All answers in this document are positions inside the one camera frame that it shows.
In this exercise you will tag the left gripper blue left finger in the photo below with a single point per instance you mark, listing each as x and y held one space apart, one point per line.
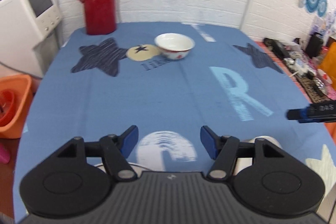
128 140

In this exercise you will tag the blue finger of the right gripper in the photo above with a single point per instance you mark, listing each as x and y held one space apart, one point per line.
299 115

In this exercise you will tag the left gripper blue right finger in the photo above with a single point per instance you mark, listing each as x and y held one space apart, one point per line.
211 142

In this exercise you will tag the white bowl red pattern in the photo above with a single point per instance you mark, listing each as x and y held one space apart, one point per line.
174 46

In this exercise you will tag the black patterned mat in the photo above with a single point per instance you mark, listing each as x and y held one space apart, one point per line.
308 86

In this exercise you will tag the small steel bowl on side table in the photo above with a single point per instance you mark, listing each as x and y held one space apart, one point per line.
319 85

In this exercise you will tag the white bowl with red item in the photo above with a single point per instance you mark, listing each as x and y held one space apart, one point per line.
324 77

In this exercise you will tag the orange paper bag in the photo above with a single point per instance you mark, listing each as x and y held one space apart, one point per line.
328 64

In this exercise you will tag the white power strip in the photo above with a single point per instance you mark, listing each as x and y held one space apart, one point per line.
298 66

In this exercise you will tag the black device on side table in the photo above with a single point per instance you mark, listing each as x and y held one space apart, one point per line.
276 47

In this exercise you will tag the blue patterned tablecloth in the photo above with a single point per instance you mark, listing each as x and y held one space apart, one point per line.
100 85

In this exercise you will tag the orange plastic basin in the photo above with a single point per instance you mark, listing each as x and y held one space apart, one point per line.
16 99

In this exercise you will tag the pink water bottle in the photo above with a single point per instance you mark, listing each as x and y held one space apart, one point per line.
5 155

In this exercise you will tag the white countertop appliance with screen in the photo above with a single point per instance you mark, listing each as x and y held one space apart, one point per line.
30 35

